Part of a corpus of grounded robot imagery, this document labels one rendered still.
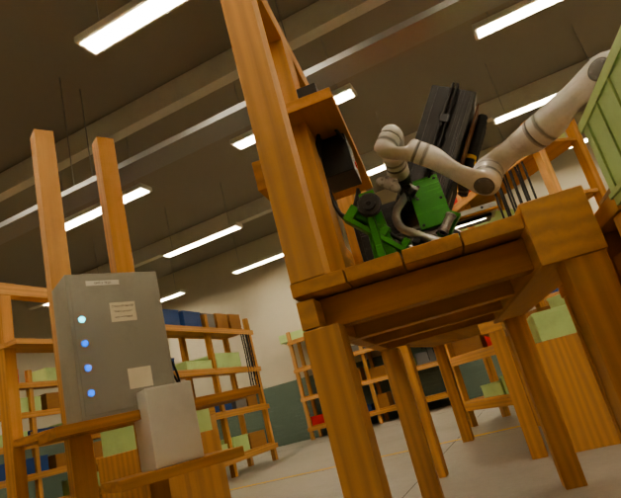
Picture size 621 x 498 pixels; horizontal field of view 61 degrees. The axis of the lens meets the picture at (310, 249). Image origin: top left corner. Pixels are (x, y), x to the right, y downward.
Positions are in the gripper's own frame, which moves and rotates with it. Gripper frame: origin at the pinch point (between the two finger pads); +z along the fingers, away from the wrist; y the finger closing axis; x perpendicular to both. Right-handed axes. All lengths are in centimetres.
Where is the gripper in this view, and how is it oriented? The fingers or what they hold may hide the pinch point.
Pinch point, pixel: (404, 195)
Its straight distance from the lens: 194.4
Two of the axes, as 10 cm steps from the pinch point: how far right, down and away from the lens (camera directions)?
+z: 3.2, 4.5, 8.4
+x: -5.6, 8.0, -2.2
